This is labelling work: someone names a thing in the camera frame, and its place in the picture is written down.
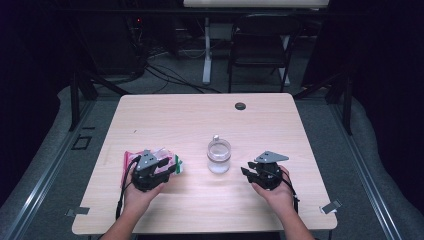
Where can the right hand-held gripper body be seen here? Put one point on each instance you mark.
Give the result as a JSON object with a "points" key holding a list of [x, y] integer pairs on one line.
{"points": [[268, 175]]}

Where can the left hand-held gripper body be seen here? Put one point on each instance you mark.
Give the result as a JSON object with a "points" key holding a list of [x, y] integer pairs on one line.
{"points": [[146, 176]]}

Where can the red and white plastic bag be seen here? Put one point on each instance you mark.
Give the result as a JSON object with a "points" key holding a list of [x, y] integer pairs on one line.
{"points": [[168, 156]]}

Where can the clear glass jar with lid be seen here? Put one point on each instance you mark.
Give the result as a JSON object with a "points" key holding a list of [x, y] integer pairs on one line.
{"points": [[218, 156]]}

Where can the person's left hand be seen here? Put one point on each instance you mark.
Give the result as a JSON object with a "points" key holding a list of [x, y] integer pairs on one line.
{"points": [[136, 200]]}

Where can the person's right hand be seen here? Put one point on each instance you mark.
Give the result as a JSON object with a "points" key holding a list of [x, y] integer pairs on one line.
{"points": [[280, 198]]}

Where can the dark round table grommet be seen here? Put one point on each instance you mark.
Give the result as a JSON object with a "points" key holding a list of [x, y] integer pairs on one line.
{"points": [[240, 106]]}

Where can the grey and white tape strip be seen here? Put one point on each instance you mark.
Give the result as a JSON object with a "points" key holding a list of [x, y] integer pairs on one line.
{"points": [[330, 207]]}

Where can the black metal stand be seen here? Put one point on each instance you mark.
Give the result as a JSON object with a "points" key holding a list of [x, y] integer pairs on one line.
{"points": [[75, 100], [347, 103]]}

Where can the black folding chair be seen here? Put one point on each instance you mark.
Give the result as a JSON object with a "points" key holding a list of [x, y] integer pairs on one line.
{"points": [[260, 43]]}

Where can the dark cabinet with red light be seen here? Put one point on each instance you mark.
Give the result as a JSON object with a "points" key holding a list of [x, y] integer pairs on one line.
{"points": [[110, 43]]}

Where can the white desk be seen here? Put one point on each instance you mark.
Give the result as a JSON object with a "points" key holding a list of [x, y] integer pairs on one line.
{"points": [[255, 3]]}

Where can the metal floor rail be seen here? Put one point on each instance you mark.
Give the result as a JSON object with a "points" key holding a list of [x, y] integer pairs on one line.
{"points": [[370, 186], [43, 186]]}

